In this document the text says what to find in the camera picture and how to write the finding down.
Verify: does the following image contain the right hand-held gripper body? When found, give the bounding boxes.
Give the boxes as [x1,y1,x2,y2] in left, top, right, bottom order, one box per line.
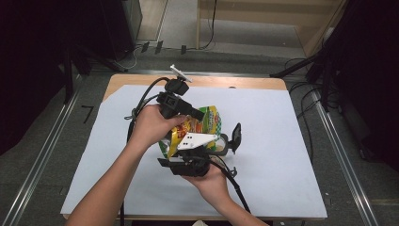
[157,132,218,178]

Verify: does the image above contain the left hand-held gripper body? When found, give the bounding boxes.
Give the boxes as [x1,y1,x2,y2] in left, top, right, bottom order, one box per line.
[155,64,193,120]

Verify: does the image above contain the yellow snack packet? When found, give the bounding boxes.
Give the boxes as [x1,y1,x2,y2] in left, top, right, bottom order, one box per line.
[158,105,223,159]

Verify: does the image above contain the person's left hand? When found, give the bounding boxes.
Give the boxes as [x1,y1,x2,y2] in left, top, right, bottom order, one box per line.
[128,104,187,153]

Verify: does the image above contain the person's right hand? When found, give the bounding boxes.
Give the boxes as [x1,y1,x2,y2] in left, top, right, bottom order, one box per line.
[183,163,233,207]

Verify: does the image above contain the black tripod leg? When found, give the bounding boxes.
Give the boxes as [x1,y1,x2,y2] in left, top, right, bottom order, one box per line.
[269,55,318,79]

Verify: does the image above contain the light wooden panel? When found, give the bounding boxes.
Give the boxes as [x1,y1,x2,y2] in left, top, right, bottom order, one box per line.
[197,0,347,57]

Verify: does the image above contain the dark curtain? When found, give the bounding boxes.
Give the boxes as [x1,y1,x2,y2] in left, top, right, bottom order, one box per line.
[313,0,399,172]
[0,0,69,156]

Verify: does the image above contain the left hand-held gripper black cable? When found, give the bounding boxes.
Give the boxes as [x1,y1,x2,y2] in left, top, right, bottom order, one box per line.
[120,76,172,226]

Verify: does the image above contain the hand-held gripper black cable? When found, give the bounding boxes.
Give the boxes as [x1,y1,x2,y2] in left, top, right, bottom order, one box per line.
[206,154,252,215]
[120,76,172,226]

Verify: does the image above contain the right hand-held gripper black cable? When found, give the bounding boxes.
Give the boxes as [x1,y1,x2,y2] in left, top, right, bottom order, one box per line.
[206,154,252,215]

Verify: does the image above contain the grey floor cable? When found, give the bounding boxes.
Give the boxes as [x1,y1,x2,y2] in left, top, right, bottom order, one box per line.
[117,45,140,71]

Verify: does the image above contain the black floor cables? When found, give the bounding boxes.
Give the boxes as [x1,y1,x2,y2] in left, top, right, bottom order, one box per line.
[283,57,316,164]

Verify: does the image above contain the hanging black cable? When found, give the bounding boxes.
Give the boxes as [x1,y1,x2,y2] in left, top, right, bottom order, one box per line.
[200,0,218,51]

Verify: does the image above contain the metal floor rail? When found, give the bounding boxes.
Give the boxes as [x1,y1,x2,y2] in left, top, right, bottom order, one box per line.
[0,90,81,226]
[313,90,380,226]

